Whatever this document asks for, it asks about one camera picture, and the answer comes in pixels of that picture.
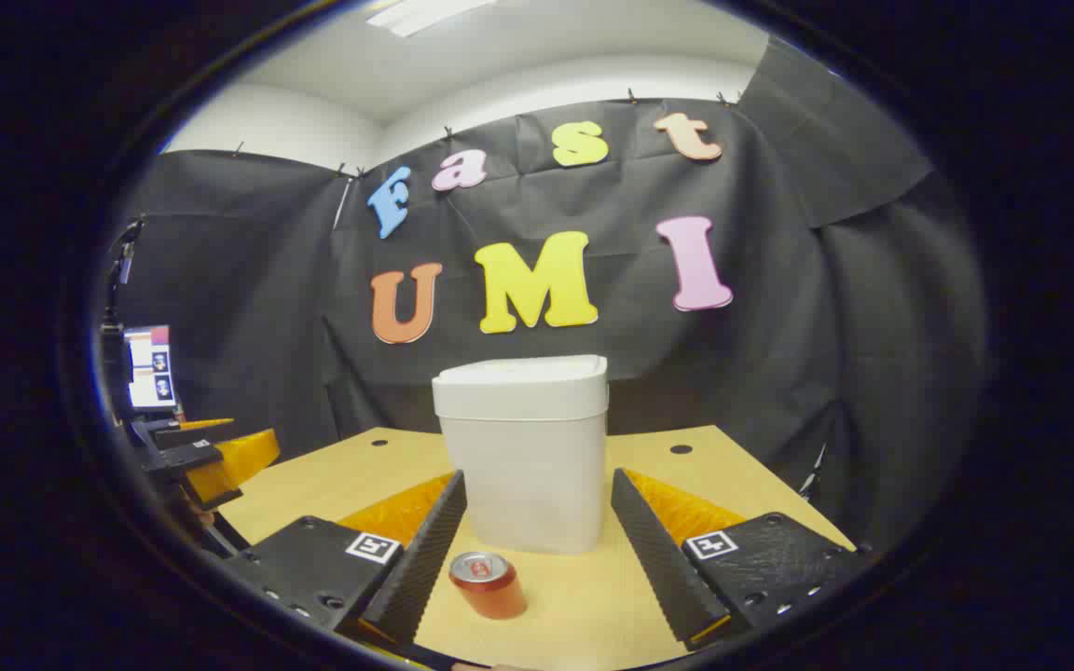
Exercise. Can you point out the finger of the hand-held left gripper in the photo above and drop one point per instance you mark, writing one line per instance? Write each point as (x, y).
(197, 433)
(239, 461)

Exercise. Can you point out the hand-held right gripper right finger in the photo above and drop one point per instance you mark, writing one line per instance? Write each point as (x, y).
(658, 559)

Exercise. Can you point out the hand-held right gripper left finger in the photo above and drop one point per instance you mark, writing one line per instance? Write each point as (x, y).
(425, 559)

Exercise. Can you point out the red pop can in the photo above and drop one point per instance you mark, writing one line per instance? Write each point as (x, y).
(490, 596)

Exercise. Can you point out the white desktop garbage bin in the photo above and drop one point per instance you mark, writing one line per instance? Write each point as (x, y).
(528, 466)

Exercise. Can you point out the wooden desktop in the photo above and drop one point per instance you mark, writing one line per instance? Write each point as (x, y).
(593, 606)

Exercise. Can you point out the computer monitor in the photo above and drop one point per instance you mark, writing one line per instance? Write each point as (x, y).
(150, 368)

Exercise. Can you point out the black backdrop cloth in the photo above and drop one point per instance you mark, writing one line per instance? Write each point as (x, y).
(779, 373)

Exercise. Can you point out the ceiling light panel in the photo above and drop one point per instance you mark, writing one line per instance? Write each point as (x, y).
(425, 14)

